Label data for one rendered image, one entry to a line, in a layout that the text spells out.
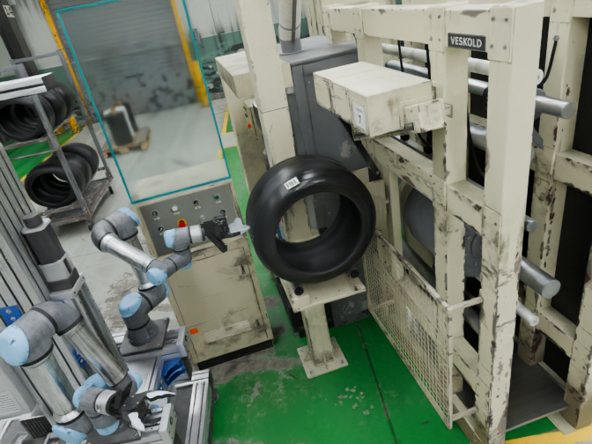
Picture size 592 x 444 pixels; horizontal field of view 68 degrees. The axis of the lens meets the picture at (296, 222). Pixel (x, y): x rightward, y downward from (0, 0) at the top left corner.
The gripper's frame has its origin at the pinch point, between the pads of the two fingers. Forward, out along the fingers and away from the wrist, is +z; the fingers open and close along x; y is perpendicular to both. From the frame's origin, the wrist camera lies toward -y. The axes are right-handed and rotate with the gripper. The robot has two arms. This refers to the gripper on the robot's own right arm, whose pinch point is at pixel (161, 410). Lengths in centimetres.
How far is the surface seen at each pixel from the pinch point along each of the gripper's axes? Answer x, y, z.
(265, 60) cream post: -106, -96, 3
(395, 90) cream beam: -75, -82, 64
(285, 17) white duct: -155, -115, -5
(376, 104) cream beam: -71, -79, 58
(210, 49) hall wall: -863, -125, -486
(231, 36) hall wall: -883, -147, -438
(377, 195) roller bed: -136, -24, 42
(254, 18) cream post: -103, -113, 2
